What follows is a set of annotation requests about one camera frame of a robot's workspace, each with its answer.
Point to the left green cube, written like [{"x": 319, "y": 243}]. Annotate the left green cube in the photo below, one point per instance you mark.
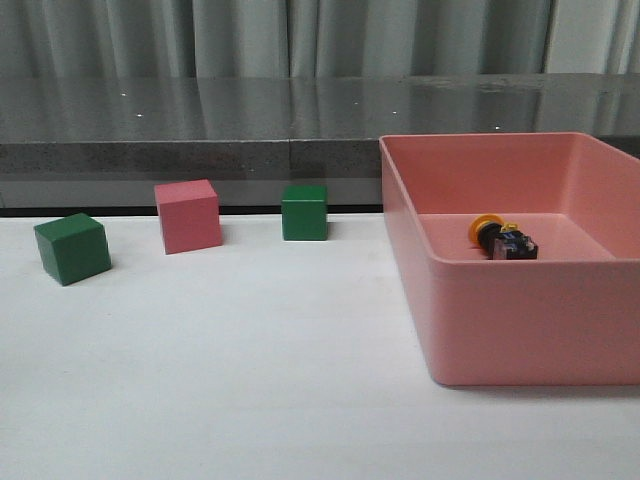
[{"x": 73, "y": 248}]

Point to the right green cube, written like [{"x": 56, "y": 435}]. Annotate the right green cube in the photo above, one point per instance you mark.
[{"x": 304, "y": 213}]

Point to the pink plastic bin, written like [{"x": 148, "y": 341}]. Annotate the pink plastic bin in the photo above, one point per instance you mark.
[{"x": 568, "y": 317}]

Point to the grey curtain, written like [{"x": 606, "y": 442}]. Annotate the grey curtain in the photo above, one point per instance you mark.
[{"x": 304, "y": 39}]

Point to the dark glossy counter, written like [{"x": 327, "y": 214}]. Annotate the dark glossy counter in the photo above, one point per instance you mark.
[{"x": 103, "y": 144}]

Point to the green cube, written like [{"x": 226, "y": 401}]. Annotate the green cube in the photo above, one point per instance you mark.
[
  {"x": 73, "y": 248},
  {"x": 304, "y": 213}
]

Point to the pink cube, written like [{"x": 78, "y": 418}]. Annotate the pink cube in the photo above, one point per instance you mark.
[{"x": 189, "y": 215}]

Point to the yellow push button switch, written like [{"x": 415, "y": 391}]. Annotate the yellow push button switch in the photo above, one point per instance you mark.
[{"x": 501, "y": 240}]

